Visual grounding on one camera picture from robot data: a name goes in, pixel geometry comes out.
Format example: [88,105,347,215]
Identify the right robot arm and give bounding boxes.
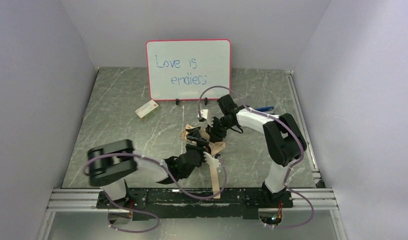
[198,94,307,202]

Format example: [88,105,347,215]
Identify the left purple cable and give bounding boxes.
[83,152,228,233]

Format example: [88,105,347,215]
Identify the white and green box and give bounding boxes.
[135,100,159,119]

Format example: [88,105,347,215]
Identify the purple cable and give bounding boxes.
[83,152,228,233]
[197,85,315,230]

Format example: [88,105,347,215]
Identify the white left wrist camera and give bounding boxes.
[204,152,221,168]

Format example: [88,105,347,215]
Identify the beige and black umbrella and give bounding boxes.
[179,124,227,200]

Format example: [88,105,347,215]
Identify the aluminium frame rail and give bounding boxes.
[37,188,347,240]

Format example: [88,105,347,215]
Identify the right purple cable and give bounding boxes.
[197,85,315,230]

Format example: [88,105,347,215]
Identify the blue and black stapler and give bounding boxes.
[255,106,274,113]

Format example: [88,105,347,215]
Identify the red framed whiteboard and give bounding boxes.
[146,39,232,101]

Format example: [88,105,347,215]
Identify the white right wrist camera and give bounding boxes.
[198,109,213,127]

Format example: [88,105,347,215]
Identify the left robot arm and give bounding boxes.
[84,127,211,201]

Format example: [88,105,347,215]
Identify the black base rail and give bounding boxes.
[116,187,293,220]

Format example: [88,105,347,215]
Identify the black whiteboard stand feet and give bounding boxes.
[174,97,210,106]

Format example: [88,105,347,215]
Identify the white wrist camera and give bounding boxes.
[198,109,213,127]
[204,152,221,168]

